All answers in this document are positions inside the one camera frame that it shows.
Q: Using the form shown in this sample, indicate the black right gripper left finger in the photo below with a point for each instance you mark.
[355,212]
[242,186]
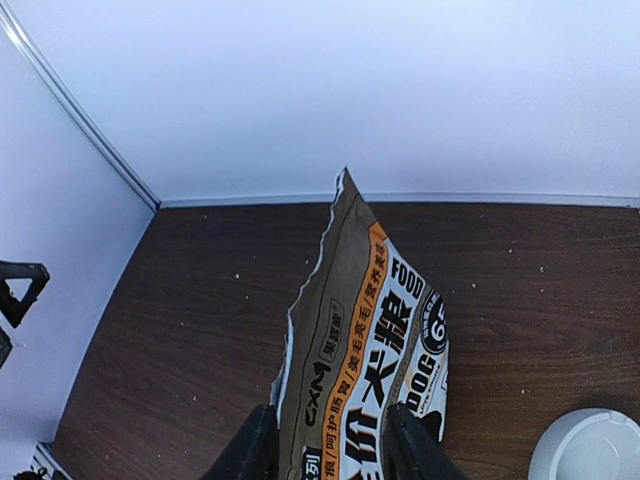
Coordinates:
[253,452]

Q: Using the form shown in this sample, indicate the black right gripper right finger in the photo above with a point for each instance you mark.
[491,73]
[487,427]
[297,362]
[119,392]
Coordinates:
[413,450]

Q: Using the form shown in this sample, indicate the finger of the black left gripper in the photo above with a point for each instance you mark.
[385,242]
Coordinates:
[21,285]

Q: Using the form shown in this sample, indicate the brown dog food bag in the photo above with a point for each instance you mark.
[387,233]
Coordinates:
[366,332]

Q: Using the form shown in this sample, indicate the white double pet bowl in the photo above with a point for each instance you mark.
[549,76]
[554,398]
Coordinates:
[591,443]

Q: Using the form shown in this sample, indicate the aluminium front rail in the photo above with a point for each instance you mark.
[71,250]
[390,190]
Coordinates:
[43,467]

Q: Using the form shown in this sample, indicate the left aluminium corner post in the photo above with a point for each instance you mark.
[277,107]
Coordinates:
[72,107]

